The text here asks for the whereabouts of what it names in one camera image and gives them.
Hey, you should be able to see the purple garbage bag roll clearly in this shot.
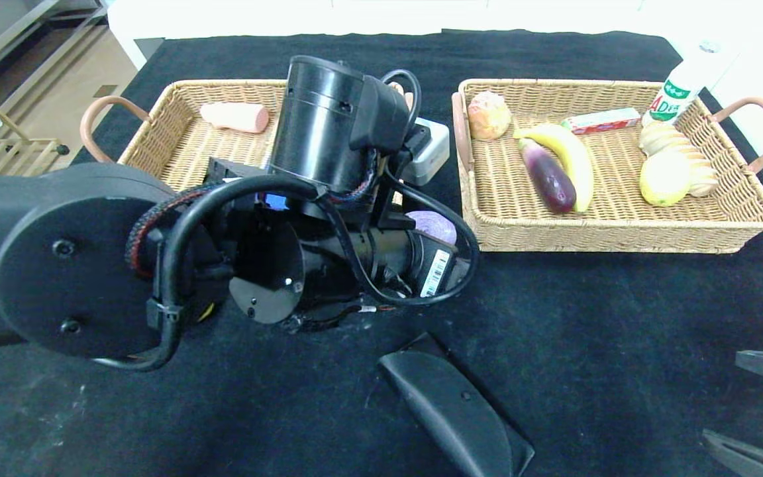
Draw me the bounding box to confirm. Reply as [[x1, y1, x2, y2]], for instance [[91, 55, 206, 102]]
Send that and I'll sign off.
[[407, 210, 458, 247]]

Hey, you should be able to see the purple toy eggplant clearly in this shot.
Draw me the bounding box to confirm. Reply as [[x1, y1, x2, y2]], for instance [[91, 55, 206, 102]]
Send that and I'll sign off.
[[519, 138, 578, 215]]

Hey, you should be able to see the yellow toy banana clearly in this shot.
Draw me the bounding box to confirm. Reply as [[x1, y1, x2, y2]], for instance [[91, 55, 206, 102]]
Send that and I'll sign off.
[[513, 123, 595, 213]]

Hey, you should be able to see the pink toy bun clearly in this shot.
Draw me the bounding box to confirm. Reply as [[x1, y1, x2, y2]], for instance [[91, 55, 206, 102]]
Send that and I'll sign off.
[[466, 91, 512, 141]]

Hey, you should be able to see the black leather pouch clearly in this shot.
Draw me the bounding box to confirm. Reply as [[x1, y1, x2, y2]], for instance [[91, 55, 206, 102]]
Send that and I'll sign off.
[[378, 333, 535, 477]]

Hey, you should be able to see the pink plastic bottle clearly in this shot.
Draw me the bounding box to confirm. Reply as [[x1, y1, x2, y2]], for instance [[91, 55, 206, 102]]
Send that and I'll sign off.
[[199, 101, 270, 134]]

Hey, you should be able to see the green and red candy box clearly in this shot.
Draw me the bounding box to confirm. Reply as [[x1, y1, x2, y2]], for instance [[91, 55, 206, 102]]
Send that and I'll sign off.
[[560, 107, 642, 136]]

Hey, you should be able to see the yellow toy lemon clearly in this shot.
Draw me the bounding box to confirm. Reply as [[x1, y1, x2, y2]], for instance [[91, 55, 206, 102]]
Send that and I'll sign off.
[[639, 150, 692, 207]]

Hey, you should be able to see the striped toy bread loaf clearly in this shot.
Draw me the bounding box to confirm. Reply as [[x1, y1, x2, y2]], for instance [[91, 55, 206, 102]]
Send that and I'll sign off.
[[638, 121, 720, 198]]

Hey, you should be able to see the white milk drink bottle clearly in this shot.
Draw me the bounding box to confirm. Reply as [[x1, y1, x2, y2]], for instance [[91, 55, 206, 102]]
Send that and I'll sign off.
[[642, 40, 721, 125]]

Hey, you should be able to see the wooden cart with castors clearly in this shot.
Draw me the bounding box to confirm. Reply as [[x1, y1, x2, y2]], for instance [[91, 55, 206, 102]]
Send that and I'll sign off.
[[0, 103, 70, 176]]

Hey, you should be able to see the grey shelf unit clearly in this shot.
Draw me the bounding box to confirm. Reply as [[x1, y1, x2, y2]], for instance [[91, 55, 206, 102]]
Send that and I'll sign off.
[[0, 0, 111, 87]]

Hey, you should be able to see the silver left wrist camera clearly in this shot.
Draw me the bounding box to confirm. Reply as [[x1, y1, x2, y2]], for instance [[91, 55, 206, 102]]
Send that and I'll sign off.
[[400, 118, 452, 186]]

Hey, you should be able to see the wicker basket with pink handles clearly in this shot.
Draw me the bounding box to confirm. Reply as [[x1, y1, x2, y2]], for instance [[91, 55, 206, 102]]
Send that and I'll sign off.
[[451, 78, 763, 254], [79, 79, 417, 199]]

